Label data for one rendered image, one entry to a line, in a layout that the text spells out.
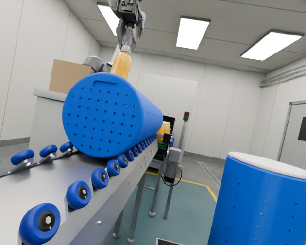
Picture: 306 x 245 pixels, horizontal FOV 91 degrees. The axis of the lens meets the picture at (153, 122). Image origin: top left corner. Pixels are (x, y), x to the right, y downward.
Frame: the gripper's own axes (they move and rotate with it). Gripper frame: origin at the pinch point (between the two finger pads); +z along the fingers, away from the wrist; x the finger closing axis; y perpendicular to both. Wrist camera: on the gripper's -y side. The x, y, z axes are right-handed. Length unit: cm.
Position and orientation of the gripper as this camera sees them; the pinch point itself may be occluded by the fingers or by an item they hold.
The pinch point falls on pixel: (127, 47)
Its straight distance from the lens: 66.5
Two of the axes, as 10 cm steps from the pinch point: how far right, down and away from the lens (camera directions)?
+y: -1.4, 0.1, -9.9
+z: -1.9, 9.8, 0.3
